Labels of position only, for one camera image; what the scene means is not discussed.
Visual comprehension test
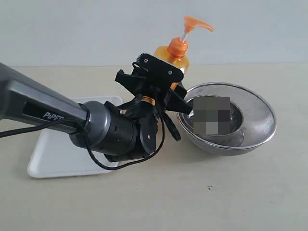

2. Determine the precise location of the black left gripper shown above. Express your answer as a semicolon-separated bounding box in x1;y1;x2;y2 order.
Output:
115;69;193;115

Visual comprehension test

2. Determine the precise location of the orange pump soap bottle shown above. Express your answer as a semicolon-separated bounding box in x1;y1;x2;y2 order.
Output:
154;16;214;74

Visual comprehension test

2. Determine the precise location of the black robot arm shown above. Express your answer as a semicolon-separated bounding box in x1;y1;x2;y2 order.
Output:
0;60;193;166

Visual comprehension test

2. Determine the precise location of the small stainless steel bowl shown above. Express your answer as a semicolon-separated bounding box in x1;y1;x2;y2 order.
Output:
181;95;244;144

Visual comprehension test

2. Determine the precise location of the steel mesh colander bowl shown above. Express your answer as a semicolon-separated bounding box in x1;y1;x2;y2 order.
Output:
177;82;277;156

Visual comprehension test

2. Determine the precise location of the white rectangular foam tray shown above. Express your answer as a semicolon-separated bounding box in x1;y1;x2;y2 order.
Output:
27;96;122;178

